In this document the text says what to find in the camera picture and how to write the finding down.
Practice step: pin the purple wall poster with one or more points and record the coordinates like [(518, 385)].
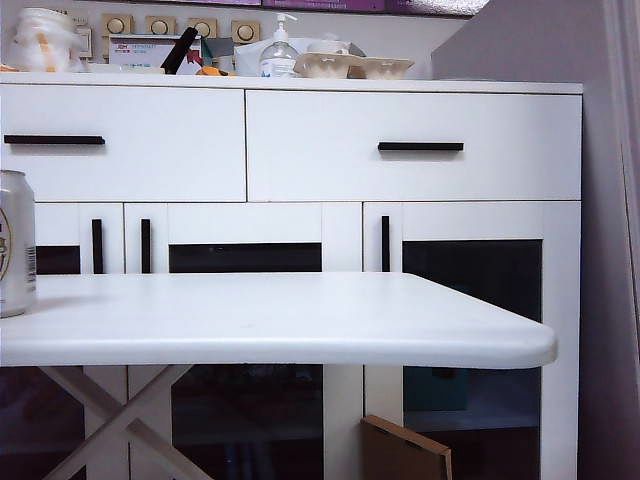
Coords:
[(325, 3)]

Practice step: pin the white sideboard cabinet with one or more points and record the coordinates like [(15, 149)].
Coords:
[(342, 235)]

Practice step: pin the white plastic bag bundle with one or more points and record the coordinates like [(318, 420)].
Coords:
[(40, 35)]

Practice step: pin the orange object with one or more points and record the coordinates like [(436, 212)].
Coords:
[(210, 71)]

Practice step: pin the grey card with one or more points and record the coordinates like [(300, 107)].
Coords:
[(220, 47)]

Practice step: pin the white wall socket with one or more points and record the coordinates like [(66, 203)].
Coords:
[(85, 42)]

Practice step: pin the white glass cabinet door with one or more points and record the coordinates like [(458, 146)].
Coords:
[(470, 220), (240, 222), (112, 235)]

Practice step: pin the beige pulp cup tray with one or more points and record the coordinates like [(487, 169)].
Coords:
[(330, 65)]

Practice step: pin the clear pump sanitizer bottle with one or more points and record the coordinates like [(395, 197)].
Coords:
[(279, 55)]

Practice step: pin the black flat bar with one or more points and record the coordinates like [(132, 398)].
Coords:
[(177, 52)]

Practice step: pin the brown cardboard sheet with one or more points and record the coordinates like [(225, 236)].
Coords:
[(395, 450)]

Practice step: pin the white box red print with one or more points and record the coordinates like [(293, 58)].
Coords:
[(135, 55)]

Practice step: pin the beige dimmer wall switch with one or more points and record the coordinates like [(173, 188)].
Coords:
[(117, 25), (205, 25), (245, 31), (160, 25)]

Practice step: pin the wide white drawer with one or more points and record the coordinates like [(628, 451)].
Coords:
[(310, 150), (150, 150)]

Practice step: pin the white table leg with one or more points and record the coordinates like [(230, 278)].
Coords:
[(75, 387), (165, 382)]

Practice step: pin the white wipes pack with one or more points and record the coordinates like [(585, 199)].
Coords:
[(247, 57)]

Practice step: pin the silver beer can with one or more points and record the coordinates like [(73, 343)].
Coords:
[(17, 240)]

